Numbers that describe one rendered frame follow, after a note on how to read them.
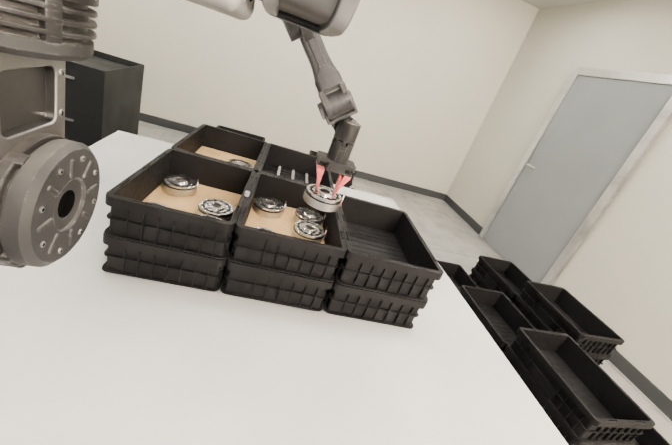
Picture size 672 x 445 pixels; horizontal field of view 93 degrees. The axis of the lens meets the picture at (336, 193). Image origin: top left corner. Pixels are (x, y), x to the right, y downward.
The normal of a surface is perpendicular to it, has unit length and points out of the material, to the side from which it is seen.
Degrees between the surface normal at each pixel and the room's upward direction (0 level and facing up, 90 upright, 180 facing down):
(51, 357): 0
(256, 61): 90
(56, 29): 90
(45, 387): 0
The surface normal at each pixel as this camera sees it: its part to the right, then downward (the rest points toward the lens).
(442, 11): 0.15, 0.42
